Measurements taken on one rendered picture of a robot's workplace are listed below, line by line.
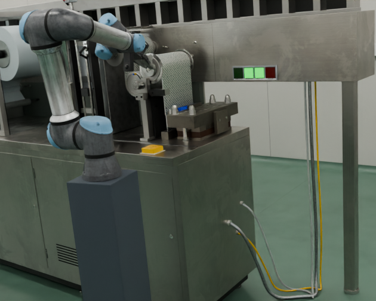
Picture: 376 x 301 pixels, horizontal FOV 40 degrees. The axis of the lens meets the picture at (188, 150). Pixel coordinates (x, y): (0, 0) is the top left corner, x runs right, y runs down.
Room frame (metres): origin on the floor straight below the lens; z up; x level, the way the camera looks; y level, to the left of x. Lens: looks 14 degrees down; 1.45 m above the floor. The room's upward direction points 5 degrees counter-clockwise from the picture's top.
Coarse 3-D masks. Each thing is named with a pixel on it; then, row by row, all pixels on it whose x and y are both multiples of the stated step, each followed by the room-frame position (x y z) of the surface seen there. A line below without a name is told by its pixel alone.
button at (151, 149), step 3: (144, 147) 2.29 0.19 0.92; (147, 147) 2.29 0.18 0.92; (150, 147) 2.28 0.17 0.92; (153, 147) 2.28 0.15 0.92; (156, 147) 2.27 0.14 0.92; (159, 147) 2.28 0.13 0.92; (162, 147) 2.29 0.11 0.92; (144, 150) 2.27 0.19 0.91; (147, 150) 2.26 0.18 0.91; (150, 150) 2.25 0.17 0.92; (153, 150) 2.24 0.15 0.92; (156, 150) 2.26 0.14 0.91; (159, 150) 2.27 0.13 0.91; (153, 153) 2.24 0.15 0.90
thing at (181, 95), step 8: (168, 80) 2.57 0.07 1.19; (176, 80) 2.62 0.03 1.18; (184, 80) 2.68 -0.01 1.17; (176, 88) 2.62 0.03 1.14; (184, 88) 2.67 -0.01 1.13; (168, 96) 2.56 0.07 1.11; (176, 96) 2.61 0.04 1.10; (184, 96) 2.67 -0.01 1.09; (192, 96) 2.72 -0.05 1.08; (168, 104) 2.56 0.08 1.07; (176, 104) 2.61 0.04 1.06; (184, 104) 2.66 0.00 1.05
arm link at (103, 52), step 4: (100, 44) 2.25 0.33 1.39; (96, 48) 2.26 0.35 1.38; (100, 48) 2.24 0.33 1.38; (104, 48) 2.24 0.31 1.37; (108, 48) 2.25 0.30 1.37; (112, 48) 2.24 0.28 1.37; (96, 52) 2.26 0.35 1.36; (100, 52) 2.24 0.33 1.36; (104, 52) 2.24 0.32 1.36; (108, 52) 2.25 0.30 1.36; (112, 52) 2.26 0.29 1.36; (116, 52) 2.25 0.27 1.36; (100, 56) 2.27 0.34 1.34; (104, 56) 2.26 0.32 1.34; (108, 56) 2.26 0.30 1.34
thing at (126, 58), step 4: (124, 56) 2.43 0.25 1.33; (128, 56) 2.41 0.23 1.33; (132, 56) 2.42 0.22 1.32; (124, 60) 2.42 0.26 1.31; (128, 60) 2.41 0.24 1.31; (132, 60) 2.41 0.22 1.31; (124, 64) 2.42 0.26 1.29; (128, 64) 2.40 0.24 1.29; (132, 64) 2.41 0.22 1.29; (124, 68) 2.42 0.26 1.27; (128, 68) 2.40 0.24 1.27; (132, 68) 2.41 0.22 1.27
